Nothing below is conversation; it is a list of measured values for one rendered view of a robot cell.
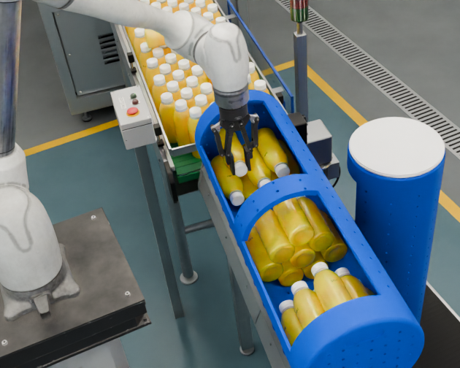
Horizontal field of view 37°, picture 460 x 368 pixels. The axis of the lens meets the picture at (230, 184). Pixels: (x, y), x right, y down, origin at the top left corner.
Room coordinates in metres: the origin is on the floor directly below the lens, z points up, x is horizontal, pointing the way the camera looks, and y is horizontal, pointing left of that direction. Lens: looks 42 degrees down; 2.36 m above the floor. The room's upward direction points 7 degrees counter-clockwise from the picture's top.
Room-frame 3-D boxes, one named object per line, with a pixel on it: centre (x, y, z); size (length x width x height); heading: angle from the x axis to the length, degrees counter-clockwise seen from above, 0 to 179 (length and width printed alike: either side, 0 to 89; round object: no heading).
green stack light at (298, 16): (2.15, -0.31, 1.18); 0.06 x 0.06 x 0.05
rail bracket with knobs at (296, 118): (1.79, -0.23, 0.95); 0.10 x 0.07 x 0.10; 102
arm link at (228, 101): (1.46, -0.03, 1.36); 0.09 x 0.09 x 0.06
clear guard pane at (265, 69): (2.38, -0.17, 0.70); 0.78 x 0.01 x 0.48; 12
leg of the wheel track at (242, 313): (1.62, 0.02, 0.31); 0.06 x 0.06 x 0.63; 12
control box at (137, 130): (1.85, 0.29, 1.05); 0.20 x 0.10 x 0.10; 12
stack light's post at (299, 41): (2.15, -0.31, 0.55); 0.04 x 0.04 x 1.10; 12
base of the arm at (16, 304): (1.12, 0.49, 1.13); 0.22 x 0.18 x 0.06; 19
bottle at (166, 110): (1.90, 0.17, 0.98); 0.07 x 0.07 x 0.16
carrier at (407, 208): (1.56, -0.50, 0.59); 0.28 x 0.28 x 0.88
